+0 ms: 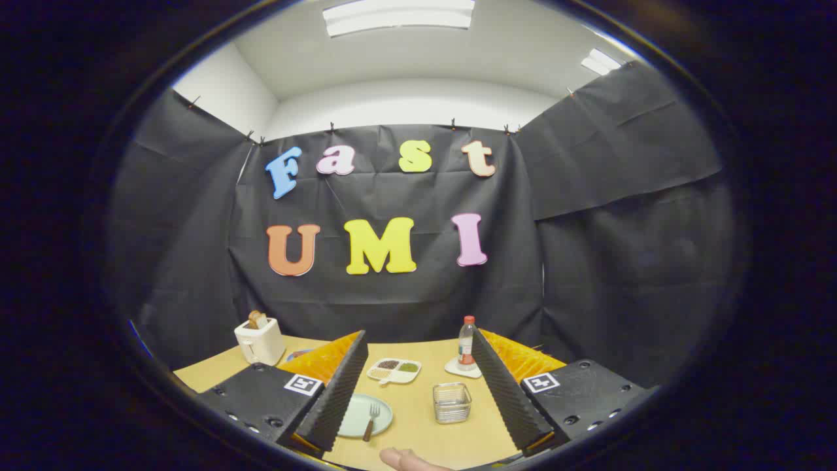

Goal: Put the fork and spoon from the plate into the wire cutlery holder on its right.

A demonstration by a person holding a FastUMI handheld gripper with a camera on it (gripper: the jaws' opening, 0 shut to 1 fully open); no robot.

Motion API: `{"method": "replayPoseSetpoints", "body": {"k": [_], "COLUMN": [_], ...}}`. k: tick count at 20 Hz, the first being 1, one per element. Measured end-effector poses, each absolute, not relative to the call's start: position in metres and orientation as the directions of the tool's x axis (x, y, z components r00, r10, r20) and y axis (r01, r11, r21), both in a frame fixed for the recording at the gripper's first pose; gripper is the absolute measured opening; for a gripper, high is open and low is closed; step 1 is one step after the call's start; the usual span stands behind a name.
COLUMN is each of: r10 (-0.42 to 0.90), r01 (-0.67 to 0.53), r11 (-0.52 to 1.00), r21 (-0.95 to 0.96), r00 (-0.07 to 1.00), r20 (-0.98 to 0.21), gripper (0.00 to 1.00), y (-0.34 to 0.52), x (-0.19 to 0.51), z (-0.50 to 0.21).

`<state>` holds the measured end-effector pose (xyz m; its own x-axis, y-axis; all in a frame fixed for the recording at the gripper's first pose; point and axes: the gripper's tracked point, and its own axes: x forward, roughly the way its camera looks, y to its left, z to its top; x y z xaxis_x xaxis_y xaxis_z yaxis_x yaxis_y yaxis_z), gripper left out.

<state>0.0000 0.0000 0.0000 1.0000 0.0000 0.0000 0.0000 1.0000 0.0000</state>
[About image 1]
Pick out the small ceiling light panel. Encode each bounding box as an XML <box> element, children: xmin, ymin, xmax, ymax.
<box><xmin>581</xmin><ymin>48</ymin><xmax>623</xmax><ymax>76</ymax></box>

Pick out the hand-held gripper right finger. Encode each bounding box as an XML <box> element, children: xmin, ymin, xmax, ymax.
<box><xmin>471</xmin><ymin>328</ymin><xmax>658</xmax><ymax>457</ymax></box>

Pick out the long ceiling light panel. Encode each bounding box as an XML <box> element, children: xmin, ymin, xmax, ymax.
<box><xmin>322</xmin><ymin>0</ymin><xmax>476</xmax><ymax>37</ymax></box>

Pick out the clear water bottle red cap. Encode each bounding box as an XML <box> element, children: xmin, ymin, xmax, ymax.
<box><xmin>457</xmin><ymin>316</ymin><xmax>477</xmax><ymax>372</ymax></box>

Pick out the white toaster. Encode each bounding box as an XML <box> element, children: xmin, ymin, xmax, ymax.
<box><xmin>234</xmin><ymin>317</ymin><xmax>286</xmax><ymax>366</ymax></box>

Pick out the white square coaster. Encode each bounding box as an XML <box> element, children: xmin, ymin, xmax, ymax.
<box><xmin>445</xmin><ymin>357</ymin><xmax>483</xmax><ymax>379</ymax></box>

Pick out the white divided tray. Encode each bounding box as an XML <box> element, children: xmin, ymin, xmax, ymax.
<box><xmin>366</xmin><ymin>358</ymin><xmax>422</xmax><ymax>387</ymax></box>

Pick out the metal wire basket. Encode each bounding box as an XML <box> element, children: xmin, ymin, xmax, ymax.
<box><xmin>432</xmin><ymin>382</ymin><xmax>472</xmax><ymax>425</ymax></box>

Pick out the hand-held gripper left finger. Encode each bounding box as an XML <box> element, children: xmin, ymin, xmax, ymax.
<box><xmin>196</xmin><ymin>330</ymin><xmax>369</xmax><ymax>459</ymax></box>

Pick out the pale green plate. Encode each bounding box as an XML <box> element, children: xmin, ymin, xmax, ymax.
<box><xmin>337</xmin><ymin>393</ymin><xmax>394</xmax><ymax>438</ymax></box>

